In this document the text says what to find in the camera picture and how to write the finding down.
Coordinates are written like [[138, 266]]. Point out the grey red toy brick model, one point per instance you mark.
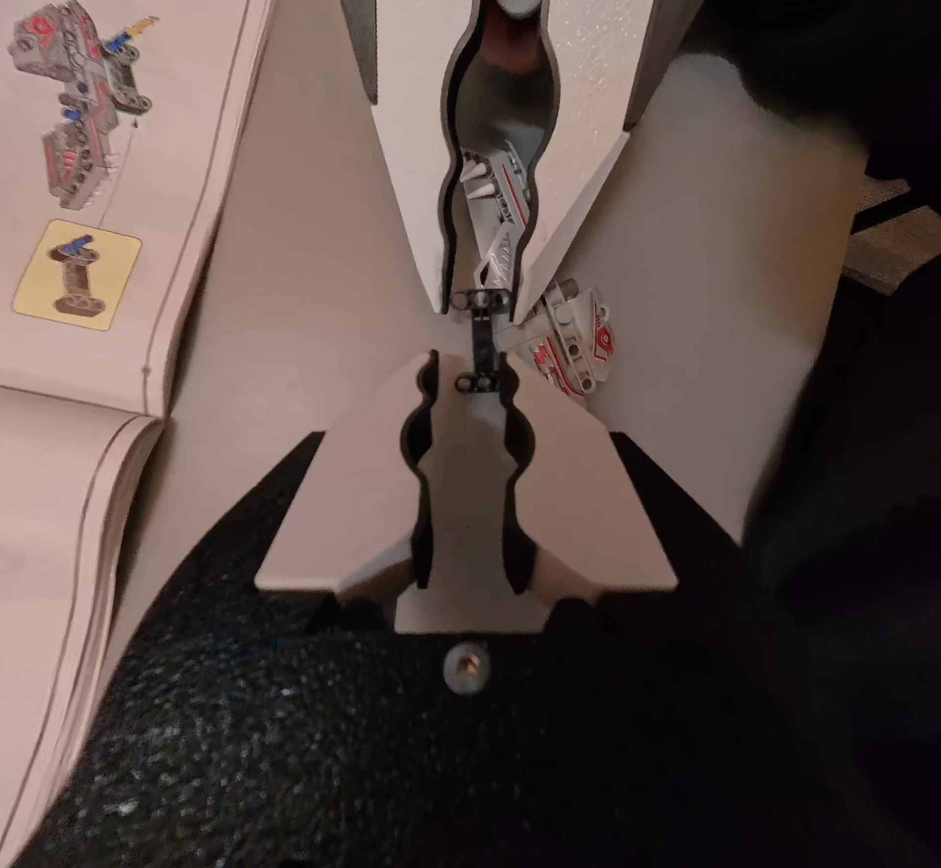
[[581, 339]]

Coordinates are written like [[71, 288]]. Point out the black H-shaped brick piece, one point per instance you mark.
[[482, 339]]

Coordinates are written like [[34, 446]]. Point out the open brick instruction booklet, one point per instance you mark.
[[184, 147]]

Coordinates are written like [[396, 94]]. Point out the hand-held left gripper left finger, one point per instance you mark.
[[345, 515]]

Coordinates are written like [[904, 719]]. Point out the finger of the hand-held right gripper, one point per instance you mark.
[[412, 37], [610, 37]]

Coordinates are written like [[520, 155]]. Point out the grey desk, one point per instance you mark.
[[698, 294]]

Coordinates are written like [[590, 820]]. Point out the person's black clothing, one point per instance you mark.
[[867, 441]]

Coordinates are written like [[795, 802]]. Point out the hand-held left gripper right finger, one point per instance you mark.
[[588, 515]]

